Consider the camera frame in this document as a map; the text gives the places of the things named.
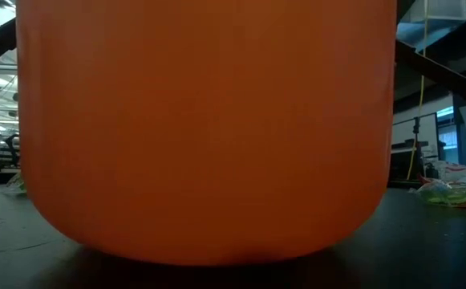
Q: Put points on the clear green candy wrapper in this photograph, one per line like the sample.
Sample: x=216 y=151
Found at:
x=443 y=194

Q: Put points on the orange plastic bucket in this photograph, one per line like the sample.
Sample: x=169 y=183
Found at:
x=204 y=132

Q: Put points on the black background desk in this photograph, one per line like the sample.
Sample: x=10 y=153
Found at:
x=401 y=168

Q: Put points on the black tripod stand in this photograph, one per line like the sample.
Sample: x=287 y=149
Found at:
x=416 y=136

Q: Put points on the white board panel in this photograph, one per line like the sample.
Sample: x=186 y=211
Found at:
x=427 y=132

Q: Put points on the black table mat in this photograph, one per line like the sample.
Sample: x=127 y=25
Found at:
x=417 y=249

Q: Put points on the black background chair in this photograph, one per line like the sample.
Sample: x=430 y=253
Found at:
x=11 y=150

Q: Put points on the black pillar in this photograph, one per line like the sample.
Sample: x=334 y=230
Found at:
x=462 y=136

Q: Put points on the white storage shelving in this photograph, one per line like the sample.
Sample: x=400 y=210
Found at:
x=0 y=116

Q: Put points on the translucent white box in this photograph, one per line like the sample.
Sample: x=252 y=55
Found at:
x=441 y=10

